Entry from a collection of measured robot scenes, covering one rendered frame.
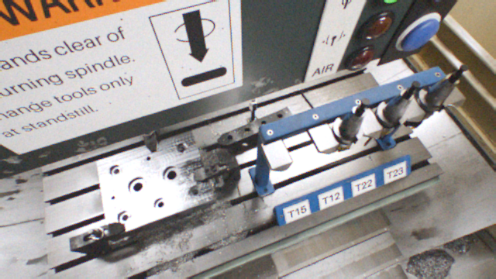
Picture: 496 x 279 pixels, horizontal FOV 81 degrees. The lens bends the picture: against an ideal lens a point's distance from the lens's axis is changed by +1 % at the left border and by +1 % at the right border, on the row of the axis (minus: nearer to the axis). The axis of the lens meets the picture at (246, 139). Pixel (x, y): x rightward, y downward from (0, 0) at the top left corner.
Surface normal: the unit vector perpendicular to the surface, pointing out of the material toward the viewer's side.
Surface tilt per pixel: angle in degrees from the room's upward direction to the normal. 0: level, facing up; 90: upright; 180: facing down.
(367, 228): 7
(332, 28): 90
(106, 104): 90
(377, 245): 8
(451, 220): 24
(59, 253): 0
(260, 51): 90
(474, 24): 90
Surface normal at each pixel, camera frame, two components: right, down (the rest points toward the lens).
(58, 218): 0.00, -0.45
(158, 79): 0.36, 0.83
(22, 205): 0.38, -0.54
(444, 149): -0.39, -0.29
